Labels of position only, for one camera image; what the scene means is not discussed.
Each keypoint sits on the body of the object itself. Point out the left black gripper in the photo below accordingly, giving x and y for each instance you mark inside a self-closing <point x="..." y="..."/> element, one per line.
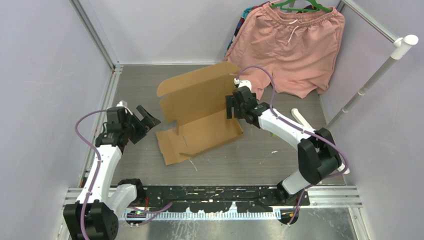
<point x="145" y="125"/>

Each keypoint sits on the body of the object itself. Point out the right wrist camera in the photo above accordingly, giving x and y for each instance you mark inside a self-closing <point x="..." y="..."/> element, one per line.
<point x="239" y="83"/>

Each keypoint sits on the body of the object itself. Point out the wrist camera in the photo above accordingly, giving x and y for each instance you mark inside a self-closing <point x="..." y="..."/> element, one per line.
<point x="124" y="104"/>
<point x="239" y="83"/>

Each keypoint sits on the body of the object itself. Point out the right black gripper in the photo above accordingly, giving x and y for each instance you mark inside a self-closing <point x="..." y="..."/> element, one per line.
<point x="229" y="100"/>

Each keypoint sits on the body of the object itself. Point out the brown cardboard box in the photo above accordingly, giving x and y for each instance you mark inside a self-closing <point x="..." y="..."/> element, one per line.
<point x="196" y="102"/>

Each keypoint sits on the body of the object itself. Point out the white clothes rack stand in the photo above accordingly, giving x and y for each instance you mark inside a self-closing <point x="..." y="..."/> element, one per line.
<point x="402" y="46"/>

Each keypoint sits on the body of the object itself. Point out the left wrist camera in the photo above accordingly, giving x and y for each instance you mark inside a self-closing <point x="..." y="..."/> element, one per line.
<point x="124" y="104"/>

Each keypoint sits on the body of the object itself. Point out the colourful patterned garment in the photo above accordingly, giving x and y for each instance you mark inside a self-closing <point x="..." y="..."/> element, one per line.
<point x="241" y="21"/>

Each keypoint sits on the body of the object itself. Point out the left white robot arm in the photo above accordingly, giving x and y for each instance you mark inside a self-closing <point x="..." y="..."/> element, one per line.
<point x="95" y="213"/>

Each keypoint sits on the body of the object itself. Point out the pink shorts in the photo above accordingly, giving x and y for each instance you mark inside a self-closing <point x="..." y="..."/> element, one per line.
<point x="294" y="52"/>

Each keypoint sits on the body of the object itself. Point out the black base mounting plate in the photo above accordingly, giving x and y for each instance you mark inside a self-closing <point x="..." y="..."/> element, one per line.
<point x="217" y="198"/>

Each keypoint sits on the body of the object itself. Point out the green clothes hanger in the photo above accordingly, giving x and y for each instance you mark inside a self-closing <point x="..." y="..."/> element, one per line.
<point x="299" y="6"/>

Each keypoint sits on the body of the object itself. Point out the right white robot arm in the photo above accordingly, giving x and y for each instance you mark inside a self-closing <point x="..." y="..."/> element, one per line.
<point x="317" y="156"/>

